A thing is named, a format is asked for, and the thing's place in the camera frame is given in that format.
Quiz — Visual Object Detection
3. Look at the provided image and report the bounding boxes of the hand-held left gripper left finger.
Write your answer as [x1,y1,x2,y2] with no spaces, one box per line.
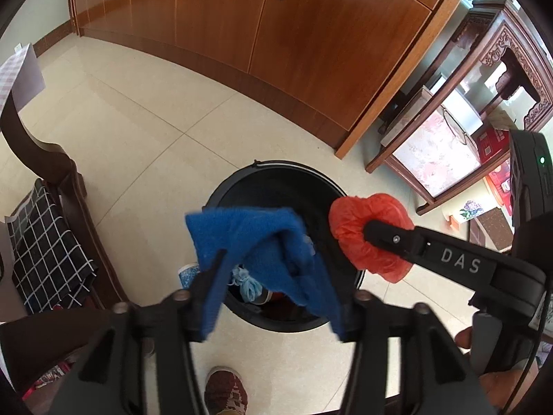
[49,248,227,415]

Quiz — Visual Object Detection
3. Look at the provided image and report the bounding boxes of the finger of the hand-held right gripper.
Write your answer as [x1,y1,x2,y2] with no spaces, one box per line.
[363,220,497,288]

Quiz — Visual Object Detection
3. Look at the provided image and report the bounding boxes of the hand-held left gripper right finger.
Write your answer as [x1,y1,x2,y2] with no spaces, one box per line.
[341,289,497,415]

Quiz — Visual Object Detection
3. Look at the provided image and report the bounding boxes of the blue patterned paper cup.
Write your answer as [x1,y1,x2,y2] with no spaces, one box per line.
[177,264,204,290]

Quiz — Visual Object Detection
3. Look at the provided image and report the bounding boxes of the light blue face mask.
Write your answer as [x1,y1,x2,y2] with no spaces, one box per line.
[229,267,264,303]

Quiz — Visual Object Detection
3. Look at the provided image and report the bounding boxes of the red plastic bag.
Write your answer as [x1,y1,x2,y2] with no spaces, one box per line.
[328,193,416,285]

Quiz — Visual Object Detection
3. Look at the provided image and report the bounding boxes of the blue cloth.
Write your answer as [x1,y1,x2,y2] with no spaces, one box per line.
[185,206,346,342]

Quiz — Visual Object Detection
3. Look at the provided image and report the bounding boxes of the black trash bin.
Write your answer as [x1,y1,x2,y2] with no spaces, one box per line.
[202,161,366,333]

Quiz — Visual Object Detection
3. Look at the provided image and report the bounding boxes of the person's right hand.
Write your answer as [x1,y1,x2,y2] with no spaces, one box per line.
[456,326,541,415]

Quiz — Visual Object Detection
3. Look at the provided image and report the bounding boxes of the white floral paper bag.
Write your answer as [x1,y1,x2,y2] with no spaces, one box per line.
[447,201,487,230]

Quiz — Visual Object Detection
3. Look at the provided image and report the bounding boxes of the person's maroon shoe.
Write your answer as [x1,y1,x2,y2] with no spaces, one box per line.
[203,367,249,415]

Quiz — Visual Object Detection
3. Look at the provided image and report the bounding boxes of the pink floral panel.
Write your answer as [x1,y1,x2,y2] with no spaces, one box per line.
[391,108,482,200]

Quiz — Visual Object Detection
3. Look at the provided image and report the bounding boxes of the red gift box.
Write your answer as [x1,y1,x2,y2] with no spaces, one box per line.
[477,129,513,169]

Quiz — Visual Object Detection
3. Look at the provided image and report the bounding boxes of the black checked cushion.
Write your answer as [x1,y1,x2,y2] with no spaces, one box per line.
[4,177,98,316]

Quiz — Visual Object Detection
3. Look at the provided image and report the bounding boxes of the dark wooden chair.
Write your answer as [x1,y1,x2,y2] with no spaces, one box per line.
[0,95,130,398]

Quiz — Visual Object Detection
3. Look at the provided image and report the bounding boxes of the carved wooden table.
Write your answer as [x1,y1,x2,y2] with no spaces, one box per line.
[366,0,553,217]

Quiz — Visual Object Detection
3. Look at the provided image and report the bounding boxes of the pink checked tablecloth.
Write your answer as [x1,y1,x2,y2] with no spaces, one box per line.
[0,43,46,113]

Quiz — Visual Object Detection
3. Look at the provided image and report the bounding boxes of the long brown wooden cabinet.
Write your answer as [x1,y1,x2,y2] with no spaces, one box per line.
[67,0,476,158]

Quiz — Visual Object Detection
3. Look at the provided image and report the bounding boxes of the black cable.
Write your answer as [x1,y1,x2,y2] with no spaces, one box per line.
[503,311,545,413]

